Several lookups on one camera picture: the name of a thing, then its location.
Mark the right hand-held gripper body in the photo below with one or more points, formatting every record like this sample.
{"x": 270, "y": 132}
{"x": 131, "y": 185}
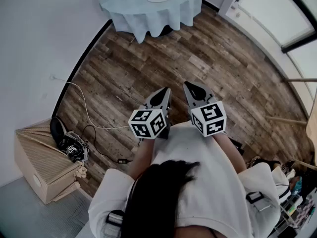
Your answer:
{"x": 210, "y": 118}

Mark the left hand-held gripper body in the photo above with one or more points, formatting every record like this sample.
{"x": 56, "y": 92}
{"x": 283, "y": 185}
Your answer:
{"x": 144, "y": 123}

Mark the person's left forearm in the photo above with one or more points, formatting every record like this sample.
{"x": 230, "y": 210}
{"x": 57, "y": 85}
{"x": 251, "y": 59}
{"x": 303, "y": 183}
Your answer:
{"x": 141, "y": 157}

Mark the person's right forearm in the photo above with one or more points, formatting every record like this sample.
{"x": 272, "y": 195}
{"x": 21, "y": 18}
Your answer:
{"x": 230, "y": 152}

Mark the person's white shirt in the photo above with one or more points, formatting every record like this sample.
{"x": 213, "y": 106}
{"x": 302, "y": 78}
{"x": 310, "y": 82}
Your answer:
{"x": 188, "y": 142}

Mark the black phone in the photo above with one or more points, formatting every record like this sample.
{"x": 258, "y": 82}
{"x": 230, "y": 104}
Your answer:
{"x": 236, "y": 145}

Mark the wooden easel legs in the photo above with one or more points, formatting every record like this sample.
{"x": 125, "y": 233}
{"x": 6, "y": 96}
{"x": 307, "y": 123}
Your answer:
{"x": 284, "y": 121}

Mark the black headphones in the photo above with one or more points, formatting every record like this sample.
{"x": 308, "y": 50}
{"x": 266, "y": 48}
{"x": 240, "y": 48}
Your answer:
{"x": 55, "y": 130}

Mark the wooden painting board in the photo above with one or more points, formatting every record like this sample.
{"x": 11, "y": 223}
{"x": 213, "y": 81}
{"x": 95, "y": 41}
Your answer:
{"x": 312, "y": 130}

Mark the round table, light blue cloth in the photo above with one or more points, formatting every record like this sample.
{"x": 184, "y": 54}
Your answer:
{"x": 148, "y": 12}

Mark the cardboard box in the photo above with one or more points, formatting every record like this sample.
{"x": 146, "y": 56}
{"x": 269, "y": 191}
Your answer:
{"x": 27, "y": 162}

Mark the white wall outlet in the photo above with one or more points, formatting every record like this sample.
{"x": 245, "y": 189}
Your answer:
{"x": 52, "y": 77}

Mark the white window frame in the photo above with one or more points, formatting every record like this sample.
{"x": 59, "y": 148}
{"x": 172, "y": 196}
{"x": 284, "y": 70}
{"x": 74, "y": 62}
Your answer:
{"x": 230, "y": 11}

